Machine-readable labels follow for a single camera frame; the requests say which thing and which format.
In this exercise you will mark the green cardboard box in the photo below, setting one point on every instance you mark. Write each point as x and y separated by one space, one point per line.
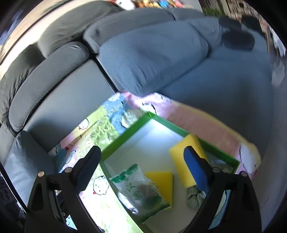
143 147

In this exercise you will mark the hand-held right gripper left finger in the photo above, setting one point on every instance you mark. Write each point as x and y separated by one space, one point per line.
87 170

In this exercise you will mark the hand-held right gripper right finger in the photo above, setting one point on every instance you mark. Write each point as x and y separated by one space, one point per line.
197 170

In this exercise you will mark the black pillow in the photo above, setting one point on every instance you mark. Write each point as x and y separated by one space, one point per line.
229 22
238 40

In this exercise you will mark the yellow green scouring sponge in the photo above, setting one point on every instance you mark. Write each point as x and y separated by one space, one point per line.
161 183
179 156

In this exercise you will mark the grey sofa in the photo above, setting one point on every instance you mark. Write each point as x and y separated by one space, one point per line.
67 96

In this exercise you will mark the green crinkled cloth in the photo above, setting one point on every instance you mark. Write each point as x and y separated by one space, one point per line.
194 197

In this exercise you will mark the green white snack bag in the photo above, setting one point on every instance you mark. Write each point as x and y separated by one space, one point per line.
139 192

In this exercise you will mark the printed cartoon blanket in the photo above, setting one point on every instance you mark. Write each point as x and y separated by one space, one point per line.
98 132

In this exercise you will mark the blue-grey sofa cushion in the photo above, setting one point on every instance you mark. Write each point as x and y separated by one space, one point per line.
145 56

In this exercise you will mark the black chair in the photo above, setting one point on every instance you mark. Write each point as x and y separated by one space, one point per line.
252 22

